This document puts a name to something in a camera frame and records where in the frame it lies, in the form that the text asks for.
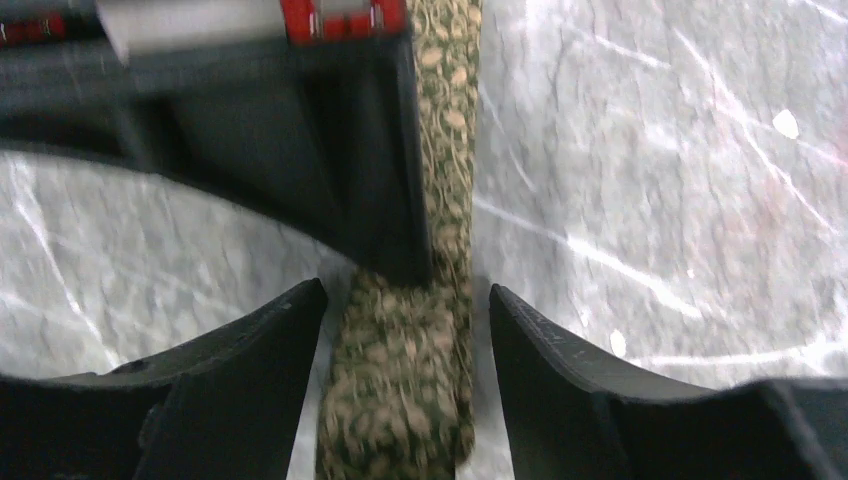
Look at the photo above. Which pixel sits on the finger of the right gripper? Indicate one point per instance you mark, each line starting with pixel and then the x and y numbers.
pixel 322 138

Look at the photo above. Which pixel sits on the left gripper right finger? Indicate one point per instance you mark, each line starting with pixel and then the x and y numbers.
pixel 574 411

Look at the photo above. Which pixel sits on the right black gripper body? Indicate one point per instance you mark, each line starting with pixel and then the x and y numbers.
pixel 142 27

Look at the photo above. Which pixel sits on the olive gold patterned tie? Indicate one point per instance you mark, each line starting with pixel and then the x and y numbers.
pixel 397 403

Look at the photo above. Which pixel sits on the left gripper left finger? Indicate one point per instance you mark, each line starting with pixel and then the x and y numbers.
pixel 225 405

